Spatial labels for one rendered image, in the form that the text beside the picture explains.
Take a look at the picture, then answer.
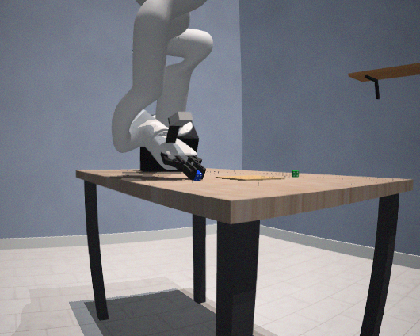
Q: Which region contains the blue die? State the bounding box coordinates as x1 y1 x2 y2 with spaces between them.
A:
194 170 203 181

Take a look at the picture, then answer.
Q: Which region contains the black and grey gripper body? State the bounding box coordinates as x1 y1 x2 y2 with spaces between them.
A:
149 131 197 170

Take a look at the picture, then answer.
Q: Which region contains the tan flat mat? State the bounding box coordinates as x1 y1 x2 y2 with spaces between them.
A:
216 175 285 181

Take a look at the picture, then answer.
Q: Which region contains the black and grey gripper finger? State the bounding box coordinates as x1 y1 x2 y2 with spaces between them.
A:
161 152 197 180
187 156 206 180

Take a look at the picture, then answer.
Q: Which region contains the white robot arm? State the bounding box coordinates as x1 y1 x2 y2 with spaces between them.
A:
112 0 213 153

